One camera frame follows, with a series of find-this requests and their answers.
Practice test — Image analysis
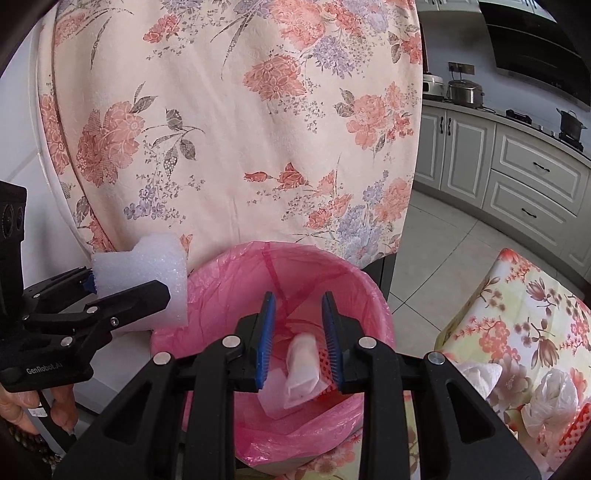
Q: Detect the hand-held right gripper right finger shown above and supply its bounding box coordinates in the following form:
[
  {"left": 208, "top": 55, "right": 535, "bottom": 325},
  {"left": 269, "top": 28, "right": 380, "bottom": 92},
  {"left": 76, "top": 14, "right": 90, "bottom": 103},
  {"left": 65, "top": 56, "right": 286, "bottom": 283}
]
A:
[{"left": 321, "top": 291, "right": 541, "bottom": 480}]

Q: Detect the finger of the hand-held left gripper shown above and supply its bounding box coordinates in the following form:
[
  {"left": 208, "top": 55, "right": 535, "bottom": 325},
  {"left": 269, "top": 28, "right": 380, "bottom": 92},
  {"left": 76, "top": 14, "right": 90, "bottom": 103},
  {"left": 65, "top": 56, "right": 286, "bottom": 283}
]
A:
[
  {"left": 21, "top": 267, "right": 98, "bottom": 319},
  {"left": 21, "top": 279, "right": 171, "bottom": 352}
]

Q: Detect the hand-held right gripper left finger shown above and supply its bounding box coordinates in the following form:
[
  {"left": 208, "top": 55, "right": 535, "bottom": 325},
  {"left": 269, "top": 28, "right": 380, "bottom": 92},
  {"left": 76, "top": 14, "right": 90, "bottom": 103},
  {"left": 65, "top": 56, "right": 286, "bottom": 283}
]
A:
[{"left": 54, "top": 292, "right": 278, "bottom": 480}]

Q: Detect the white foam block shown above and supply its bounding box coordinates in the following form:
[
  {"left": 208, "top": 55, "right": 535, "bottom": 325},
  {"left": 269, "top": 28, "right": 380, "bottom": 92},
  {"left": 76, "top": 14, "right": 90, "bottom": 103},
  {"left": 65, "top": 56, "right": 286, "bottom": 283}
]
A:
[{"left": 91, "top": 233, "right": 190, "bottom": 333}]

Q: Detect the white paper packet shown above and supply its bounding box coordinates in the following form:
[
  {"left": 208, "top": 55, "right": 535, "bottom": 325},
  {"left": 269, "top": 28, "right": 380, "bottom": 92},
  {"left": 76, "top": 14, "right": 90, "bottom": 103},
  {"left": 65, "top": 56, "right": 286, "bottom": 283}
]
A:
[{"left": 285, "top": 333, "right": 321, "bottom": 411}]

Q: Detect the pink plastic trash bag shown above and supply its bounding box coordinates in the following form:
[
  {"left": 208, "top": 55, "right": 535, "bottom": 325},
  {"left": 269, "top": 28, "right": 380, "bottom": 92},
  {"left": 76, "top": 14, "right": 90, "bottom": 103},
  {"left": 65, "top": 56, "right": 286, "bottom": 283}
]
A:
[{"left": 150, "top": 240, "right": 398, "bottom": 467}]

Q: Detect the white tissue wad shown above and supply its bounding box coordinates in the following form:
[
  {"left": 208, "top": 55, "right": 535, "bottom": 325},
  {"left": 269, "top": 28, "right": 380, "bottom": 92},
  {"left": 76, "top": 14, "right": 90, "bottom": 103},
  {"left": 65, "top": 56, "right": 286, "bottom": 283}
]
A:
[{"left": 455, "top": 362, "right": 502, "bottom": 402}]

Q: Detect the red foam fruit net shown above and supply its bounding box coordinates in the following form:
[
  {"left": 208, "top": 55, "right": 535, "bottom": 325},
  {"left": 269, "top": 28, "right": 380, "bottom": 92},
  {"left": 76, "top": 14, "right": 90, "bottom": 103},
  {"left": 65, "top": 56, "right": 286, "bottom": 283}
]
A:
[
  {"left": 556, "top": 413, "right": 589, "bottom": 467},
  {"left": 314, "top": 346, "right": 339, "bottom": 398}
]

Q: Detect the person's left hand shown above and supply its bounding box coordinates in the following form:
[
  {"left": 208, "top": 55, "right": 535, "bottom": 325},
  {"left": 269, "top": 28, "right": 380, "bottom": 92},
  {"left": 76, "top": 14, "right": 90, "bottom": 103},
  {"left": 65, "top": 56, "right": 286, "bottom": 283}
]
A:
[{"left": 0, "top": 384, "right": 77, "bottom": 437}]

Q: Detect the white foam sheet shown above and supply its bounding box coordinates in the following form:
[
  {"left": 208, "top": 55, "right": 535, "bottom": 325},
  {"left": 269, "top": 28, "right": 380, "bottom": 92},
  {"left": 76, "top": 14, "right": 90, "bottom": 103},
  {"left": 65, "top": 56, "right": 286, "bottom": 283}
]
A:
[{"left": 259, "top": 369, "right": 296, "bottom": 421}]

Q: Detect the pink floral cloth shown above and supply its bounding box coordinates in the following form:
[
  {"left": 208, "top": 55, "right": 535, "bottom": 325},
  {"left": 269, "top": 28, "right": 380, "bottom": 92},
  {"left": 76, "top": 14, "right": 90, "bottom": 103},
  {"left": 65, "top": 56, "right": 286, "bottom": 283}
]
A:
[{"left": 37, "top": 0, "right": 423, "bottom": 269}]

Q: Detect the floral tablecloth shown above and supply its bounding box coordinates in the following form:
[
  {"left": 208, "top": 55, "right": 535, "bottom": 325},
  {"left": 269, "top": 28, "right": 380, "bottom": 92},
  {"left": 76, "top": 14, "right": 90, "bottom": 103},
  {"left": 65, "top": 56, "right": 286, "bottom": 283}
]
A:
[{"left": 277, "top": 248, "right": 591, "bottom": 480}]

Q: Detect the white plastic bag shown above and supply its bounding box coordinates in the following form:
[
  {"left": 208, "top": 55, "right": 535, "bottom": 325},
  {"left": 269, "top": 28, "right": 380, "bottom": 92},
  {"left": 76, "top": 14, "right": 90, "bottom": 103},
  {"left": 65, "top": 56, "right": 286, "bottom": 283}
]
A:
[{"left": 522, "top": 369, "right": 581, "bottom": 439}]

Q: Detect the white kitchen cabinet unit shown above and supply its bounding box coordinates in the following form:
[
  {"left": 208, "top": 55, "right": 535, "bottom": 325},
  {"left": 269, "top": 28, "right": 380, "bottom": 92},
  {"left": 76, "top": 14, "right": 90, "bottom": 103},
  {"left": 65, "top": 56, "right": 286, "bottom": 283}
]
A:
[{"left": 413, "top": 99, "right": 591, "bottom": 278}]

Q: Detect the white rice cooker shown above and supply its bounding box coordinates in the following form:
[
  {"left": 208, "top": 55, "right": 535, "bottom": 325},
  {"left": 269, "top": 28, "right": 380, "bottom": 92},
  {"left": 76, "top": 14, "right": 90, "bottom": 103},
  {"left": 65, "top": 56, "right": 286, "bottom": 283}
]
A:
[{"left": 422, "top": 74, "right": 446, "bottom": 100}]

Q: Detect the steel pressure cooker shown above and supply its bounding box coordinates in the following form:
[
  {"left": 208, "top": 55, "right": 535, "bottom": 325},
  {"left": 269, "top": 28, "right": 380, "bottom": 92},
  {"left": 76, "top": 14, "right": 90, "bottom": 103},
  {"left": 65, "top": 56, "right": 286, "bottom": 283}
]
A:
[{"left": 445, "top": 79, "right": 485, "bottom": 109}]

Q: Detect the black gas stove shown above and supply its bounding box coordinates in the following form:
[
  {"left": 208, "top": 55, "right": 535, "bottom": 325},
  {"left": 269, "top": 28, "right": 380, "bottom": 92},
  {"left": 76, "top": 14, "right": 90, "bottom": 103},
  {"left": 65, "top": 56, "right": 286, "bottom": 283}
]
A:
[{"left": 505, "top": 108, "right": 591, "bottom": 151}]

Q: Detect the black pot on stove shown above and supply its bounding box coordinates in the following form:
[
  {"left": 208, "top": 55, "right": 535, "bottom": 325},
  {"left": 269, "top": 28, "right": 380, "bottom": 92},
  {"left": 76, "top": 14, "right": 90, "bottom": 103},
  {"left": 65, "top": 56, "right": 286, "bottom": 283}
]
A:
[{"left": 556, "top": 108, "right": 587, "bottom": 141}]

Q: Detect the black range hood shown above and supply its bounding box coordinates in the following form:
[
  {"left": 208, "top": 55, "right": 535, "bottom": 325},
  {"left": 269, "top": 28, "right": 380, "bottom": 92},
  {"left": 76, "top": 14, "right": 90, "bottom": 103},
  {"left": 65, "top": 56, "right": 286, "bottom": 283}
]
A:
[{"left": 478, "top": 0, "right": 591, "bottom": 116}]

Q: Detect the dark beaded bracelet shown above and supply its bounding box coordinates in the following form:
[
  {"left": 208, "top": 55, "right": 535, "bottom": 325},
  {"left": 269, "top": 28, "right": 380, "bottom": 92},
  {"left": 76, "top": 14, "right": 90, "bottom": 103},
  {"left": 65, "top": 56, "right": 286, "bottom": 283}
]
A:
[{"left": 7, "top": 425, "right": 63, "bottom": 469}]

